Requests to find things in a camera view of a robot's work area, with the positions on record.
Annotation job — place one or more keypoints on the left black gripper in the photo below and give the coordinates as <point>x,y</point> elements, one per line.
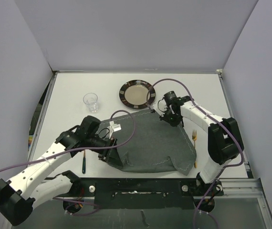
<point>112,156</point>

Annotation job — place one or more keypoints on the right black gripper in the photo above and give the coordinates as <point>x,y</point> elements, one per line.
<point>174,123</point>

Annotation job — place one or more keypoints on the grey cloth placemat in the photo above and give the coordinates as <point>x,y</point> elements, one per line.
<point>149,145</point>

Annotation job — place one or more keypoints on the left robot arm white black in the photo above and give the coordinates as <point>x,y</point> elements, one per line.
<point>66,146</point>

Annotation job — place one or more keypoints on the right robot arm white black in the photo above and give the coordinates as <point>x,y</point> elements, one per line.
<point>224,138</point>

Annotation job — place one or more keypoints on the dark rimmed dinner plate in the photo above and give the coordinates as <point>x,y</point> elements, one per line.
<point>137,94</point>

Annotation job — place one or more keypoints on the gold fork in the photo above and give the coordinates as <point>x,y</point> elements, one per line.
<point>194,138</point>

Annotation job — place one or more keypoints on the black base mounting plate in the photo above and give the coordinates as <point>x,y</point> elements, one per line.
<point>144,193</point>

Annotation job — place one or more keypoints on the clear drinking glass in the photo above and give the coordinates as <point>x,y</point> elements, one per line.
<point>91,101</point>

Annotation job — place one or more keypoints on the gold spoon green handle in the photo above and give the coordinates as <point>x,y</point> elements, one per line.
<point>84,162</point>

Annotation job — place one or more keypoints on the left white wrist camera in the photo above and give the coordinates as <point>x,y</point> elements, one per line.
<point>114,127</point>

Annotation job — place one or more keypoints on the aluminium frame rail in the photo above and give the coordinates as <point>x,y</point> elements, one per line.
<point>241,188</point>

